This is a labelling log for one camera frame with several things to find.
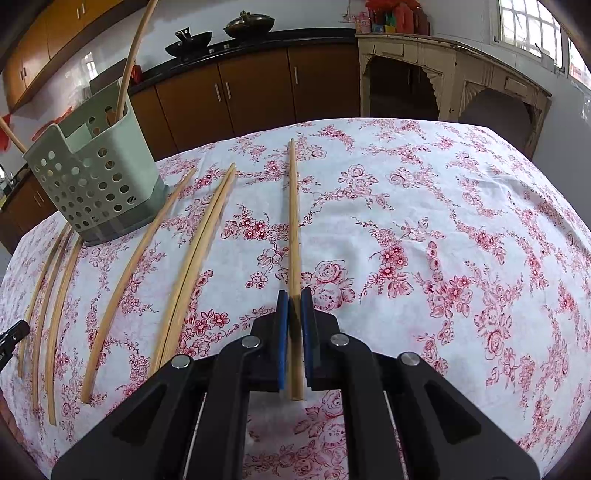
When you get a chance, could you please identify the red floral tablecloth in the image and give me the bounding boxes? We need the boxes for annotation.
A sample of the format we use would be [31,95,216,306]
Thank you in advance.
[0,117,591,480]

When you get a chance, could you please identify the dark lidded pot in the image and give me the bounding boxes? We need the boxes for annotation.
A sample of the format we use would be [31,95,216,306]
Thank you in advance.
[223,10,276,38]

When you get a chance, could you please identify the red paper packages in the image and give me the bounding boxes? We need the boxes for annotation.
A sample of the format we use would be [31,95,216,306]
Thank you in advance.
[365,0,432,37]

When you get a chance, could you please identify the barred window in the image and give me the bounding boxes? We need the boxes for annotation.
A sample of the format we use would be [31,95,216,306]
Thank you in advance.
[496,0,591,88]

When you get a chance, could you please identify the red plastic bag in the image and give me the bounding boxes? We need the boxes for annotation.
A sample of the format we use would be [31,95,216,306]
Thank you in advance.
[0,111,16,151]

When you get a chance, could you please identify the brown base cabinets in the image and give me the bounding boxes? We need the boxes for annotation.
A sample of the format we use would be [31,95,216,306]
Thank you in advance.
[0,44,362,254]

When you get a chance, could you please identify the green perforated utensil holder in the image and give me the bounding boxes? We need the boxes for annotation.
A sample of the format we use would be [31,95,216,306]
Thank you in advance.
[23,76,172,247]

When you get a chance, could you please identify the black wok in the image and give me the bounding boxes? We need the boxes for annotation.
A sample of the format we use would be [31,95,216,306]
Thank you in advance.
[165,28,214,58]

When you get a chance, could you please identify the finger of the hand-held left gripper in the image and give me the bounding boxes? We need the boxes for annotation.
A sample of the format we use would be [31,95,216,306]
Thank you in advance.
[0,320,31,355]

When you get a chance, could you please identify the red food packets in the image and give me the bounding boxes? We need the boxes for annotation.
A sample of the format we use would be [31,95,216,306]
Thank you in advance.
[31,117,62,143]

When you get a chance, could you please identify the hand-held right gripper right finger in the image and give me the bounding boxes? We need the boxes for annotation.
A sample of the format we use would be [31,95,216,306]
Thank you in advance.
[300,287,541,480]

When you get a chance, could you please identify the orange wooden wall cabinets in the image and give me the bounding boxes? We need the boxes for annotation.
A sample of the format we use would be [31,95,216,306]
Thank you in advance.
[2,0,125,112]

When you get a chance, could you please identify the cream wooden side table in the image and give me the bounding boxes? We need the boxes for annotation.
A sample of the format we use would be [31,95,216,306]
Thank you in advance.
[355,34,553,160]

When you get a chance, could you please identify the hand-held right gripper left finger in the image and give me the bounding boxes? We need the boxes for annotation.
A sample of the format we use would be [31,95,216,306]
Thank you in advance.
[51,290,291,480]

